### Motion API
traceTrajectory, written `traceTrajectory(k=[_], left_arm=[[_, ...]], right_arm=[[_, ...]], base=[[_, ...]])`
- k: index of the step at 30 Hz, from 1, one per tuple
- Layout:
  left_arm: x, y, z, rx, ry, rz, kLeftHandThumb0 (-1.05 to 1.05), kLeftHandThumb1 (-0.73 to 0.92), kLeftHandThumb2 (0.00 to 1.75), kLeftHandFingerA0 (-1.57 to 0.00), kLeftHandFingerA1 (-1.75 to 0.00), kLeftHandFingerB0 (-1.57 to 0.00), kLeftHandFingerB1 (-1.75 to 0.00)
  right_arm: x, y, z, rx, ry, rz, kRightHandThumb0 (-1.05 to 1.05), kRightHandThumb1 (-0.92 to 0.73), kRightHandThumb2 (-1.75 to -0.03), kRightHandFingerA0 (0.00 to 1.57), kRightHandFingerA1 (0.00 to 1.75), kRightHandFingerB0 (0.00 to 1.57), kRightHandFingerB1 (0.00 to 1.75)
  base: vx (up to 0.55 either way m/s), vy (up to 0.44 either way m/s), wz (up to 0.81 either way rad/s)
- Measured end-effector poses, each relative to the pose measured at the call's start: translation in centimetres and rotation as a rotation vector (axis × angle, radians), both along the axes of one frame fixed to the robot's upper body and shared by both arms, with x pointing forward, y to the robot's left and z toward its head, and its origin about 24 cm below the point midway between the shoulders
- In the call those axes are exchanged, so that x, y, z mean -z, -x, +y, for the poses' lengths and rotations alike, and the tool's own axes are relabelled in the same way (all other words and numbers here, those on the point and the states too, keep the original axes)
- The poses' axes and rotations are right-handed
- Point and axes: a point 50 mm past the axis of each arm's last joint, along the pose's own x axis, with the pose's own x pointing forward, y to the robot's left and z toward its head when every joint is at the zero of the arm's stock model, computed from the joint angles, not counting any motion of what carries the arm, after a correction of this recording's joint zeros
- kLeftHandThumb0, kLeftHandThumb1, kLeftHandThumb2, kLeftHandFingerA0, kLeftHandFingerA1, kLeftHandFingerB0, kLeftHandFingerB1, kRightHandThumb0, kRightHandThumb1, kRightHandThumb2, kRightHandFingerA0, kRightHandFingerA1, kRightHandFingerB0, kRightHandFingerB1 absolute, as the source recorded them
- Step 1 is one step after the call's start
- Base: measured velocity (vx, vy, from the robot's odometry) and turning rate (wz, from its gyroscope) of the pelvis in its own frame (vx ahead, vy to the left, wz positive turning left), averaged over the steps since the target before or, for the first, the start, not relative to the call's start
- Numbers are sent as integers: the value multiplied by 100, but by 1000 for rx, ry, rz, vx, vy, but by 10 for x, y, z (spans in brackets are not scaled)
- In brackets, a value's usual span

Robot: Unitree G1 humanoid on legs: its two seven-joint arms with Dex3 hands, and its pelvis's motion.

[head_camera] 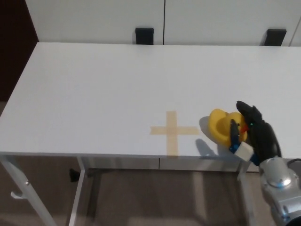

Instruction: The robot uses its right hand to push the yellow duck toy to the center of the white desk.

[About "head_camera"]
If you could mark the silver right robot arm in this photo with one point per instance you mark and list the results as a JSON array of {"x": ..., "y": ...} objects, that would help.
[{"x": 279, "y": 188}]

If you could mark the white cabinet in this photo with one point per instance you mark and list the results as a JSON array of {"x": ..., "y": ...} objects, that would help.
[{"x": 211, "y": 21}]

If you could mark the white metal desk frame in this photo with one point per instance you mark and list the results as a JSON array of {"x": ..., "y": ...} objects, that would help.
[{"x": 80, "y": 186}]

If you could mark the black floor object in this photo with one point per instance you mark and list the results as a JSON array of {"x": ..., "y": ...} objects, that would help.
[{"x": 73, "y": 175}]

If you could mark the yellow rubber duck toy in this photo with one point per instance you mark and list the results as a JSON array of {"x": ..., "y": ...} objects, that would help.
[{"x": 219, "y": 127}]

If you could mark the beige tape cross marker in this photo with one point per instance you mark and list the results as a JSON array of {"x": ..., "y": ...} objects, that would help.
[{"x": 172, "y": 131}]

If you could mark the black wall bracket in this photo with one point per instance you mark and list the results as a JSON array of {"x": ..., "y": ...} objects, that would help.
[
  {"x": 144, "y": 35},
  {"x": 274, "y": 37}
]

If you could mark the right black wall bracket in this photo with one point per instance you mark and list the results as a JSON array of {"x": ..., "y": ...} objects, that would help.
[{"x": 274, "y": 37}]

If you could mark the left black wall bracket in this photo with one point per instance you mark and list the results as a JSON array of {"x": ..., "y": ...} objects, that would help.
[{"x": 144, "y": 35}]

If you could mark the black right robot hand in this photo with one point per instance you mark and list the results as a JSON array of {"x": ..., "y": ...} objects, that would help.
[{"x": 261, "y": 139}]

